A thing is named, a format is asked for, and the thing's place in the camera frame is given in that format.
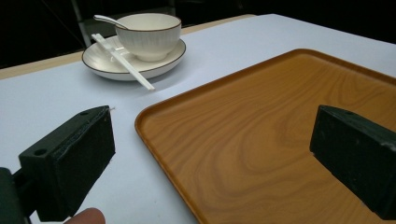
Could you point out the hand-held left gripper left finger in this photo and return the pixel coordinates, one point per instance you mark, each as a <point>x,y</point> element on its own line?
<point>71,161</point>

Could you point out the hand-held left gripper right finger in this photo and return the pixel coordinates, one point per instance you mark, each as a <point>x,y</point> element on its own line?
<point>358,149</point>

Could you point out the wooden tray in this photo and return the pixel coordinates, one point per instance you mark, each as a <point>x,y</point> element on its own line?
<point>267,143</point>

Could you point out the white plate with dark rim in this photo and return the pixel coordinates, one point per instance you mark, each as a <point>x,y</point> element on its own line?
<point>106,60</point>

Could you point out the white chopsticks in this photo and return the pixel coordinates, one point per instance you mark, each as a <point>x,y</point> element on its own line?
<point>123,60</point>

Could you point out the white spoon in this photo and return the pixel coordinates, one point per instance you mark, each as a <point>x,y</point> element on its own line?
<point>107,20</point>

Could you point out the white ribbed bowl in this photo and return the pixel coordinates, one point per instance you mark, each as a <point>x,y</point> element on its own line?
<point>149,35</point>

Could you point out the metal stand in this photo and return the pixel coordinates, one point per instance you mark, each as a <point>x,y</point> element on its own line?
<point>81,26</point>

